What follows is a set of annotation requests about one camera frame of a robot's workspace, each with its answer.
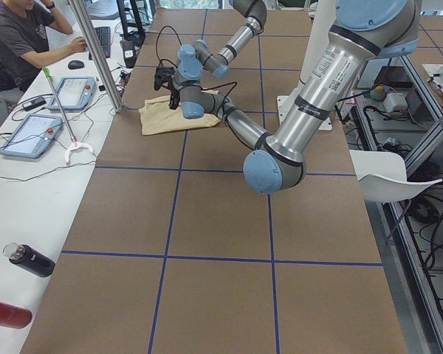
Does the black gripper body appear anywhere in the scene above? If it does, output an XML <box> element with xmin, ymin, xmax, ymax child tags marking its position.
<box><xmin>154</xmin><ymin>63</ymin><xmax>176</xmax><ymax>91</ymax></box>
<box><xmin>168</xmin><ymin>83</ymin><xmax>182</xmax><ymax>103</ymax></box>

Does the cream long-sleeve graphic shirt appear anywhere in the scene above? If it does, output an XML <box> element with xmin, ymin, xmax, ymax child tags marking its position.
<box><xmin>139</xmin><ymin>95</ymin><xmax>220</xmax><ymax>136</ymax></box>

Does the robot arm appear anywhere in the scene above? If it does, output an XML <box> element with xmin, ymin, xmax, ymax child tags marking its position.
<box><xmin>154</xmin><ymin>1</ymin><xmax>267</xmax><ymax>91</ymax></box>
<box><xmin>171</xmin><ymin>1</ymin><xmax>422</xmax><ymax>194</ymax></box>

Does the black keyboard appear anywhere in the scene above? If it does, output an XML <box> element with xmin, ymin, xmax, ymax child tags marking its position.
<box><xmin>94</xmin><ymin>27</ymin><xmax>111</xmax><ymax>58</ymax></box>

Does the black computer mouse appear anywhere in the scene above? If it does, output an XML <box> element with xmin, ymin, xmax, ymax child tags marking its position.
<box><xmin>67</xmin><ymin>60</ymin><xmax>85</xmax><ymax>70</ymax></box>

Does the upper blue teach pendant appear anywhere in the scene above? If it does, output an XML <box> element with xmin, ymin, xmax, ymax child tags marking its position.
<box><xmin>51</xmin><ymin>77</ymin><xmax>96</xmax><ymax>111</ymax></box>

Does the blue teach pendant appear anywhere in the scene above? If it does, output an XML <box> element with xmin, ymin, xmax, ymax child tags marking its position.
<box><xmin>51</xmin><ymin>77</ymin><xmax>96</xmax><ymax>111</ymax></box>
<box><xmin>0</xmin><ymin>114</ymin><xmax>63</xmax><ymax>159</ymax></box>

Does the white reacher grabber stick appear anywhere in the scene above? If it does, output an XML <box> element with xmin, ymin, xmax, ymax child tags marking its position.
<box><xmin>43</xmin><ymin>67</ymin><xmax>95</xmax><ymax>165</ymax></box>

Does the lower blue teach pendant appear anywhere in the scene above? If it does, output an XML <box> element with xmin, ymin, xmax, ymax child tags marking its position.
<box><xmin>0</xmin><ymin>114</ymin><xmax>63</xmax><ymax>159</ymax></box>

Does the seated person grey shirt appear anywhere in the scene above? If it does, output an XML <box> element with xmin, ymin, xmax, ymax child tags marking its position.
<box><xmin>0</xmin><ymin>0</ymin><xmax>86</xmax><ymax>92</ymax></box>

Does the black water bottle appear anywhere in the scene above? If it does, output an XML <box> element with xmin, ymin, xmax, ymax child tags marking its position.
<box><xmin>2</xmin><ymin>242</ymin><xmax>55</xmax><ymax>277</ymax></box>

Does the white curved plastic chair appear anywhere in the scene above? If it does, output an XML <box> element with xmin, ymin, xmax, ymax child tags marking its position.
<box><xmin>349</xmin><ymin>150</ymin><xmax>442</xmax><ymax>203</ymax></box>

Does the red water bottle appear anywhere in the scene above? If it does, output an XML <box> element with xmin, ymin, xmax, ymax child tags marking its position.
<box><xmin>0</xmin><ymin>302</ymin><xmax>32</xmax><ymax>329</ymax></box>

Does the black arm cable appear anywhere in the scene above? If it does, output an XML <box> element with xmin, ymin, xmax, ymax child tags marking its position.
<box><xmin>201</xmin><ymin>81</ymin><xmax>252</xmax><ymax>148</ymax></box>
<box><xmin>156</xmin><ymin>24</ymin><xmax>185</xmax><ymax>67</ymax></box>

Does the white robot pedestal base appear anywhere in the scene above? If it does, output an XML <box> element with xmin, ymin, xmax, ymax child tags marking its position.
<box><xmin>277</xmin><ymin>0</ymin><xmax>336</xmax><ymax>123</ymax></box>

